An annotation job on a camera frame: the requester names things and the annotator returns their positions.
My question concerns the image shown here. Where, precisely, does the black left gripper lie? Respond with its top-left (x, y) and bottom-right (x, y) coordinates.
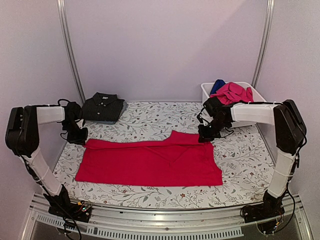
top-left (62, 121), bottom-right (88, 145)

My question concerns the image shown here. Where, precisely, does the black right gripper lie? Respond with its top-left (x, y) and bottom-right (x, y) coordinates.
top-left (198, 117), bottom-right (230, 142)

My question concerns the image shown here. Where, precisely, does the magenta t-shirt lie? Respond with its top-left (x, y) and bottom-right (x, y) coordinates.
top-left (75, 130), bottom-right (223, 187)

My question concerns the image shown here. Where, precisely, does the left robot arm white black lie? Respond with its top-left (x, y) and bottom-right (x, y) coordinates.
top-left (5, 100), bottom-right (92, 223)

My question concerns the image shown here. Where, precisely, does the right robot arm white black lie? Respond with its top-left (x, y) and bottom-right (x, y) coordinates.
top-left (197, 97), bottom-right (308, 223)

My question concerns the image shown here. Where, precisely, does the white plastic laundry bin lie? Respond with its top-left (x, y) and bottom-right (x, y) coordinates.
top-left (200, 81), bottom-right (266, 128)

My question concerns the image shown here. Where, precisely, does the pink garment in bin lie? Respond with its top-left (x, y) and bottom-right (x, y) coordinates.
top-left (210, 82), bottom-right (253, 105)

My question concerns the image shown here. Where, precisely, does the black pinstriped folded shirt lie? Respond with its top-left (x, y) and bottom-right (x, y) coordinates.
top-left (82, 92), bottom-right (126, 122)

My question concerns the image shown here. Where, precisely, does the blue garment in bin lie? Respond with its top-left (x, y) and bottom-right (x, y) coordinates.
top-left (209, 79), bottom-right (226, 96)

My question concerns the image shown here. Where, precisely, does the grey folded garment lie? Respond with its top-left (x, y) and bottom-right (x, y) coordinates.
top-left (102, 101), bottom-right (128, 125)

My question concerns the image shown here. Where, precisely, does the aluminium front rail base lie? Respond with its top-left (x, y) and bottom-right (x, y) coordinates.
top-left (21, 194), bottom-right (315, 240)

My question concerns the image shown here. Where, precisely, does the aluminium frame post left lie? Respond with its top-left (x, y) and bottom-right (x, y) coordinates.
top-left (56, 0), bottom-right (86, 104)

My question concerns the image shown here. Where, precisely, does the aluminium frame post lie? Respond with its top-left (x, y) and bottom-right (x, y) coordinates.
top-left (251, 0), bottom-right (275, 88)
top-left (56, 0), bottom-right (86, 104)

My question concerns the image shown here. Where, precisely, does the aluminium frame post right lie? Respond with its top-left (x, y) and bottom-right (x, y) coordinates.
top-left (251, 0), bottom-right (275, 88)

